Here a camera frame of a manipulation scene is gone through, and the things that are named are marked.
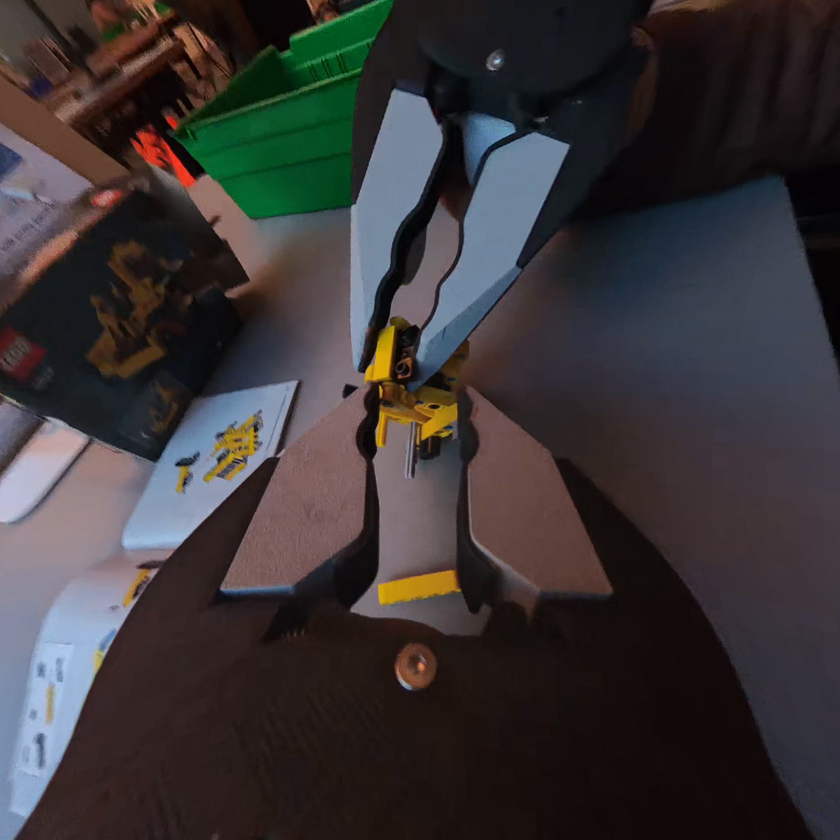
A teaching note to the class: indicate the person's right forearm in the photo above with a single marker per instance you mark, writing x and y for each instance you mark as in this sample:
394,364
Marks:
722,98

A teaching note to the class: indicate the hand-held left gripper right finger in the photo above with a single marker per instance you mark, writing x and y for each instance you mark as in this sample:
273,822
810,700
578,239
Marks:
525,518

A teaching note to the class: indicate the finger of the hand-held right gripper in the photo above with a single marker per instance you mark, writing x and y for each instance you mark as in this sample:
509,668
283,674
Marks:
505,223
387,197

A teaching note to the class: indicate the white instruction booklet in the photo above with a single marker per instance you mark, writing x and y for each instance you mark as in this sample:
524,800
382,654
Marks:
164,518

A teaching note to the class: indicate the yellow black lego model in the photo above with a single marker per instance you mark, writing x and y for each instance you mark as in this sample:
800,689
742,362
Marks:
394,397

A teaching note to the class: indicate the printed instruction sheet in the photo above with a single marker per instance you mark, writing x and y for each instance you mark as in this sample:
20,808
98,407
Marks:
26,216

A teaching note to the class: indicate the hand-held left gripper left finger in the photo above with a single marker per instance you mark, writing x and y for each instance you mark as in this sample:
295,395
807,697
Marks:
308,512

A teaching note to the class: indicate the black lego set box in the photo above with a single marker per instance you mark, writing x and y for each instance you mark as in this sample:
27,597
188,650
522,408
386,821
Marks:
118,315

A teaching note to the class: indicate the green plastic bin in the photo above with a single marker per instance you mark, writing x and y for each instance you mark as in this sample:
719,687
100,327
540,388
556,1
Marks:
282,151

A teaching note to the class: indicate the yellow lego beam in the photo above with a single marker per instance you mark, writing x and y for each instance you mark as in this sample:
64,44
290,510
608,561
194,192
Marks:
420,587

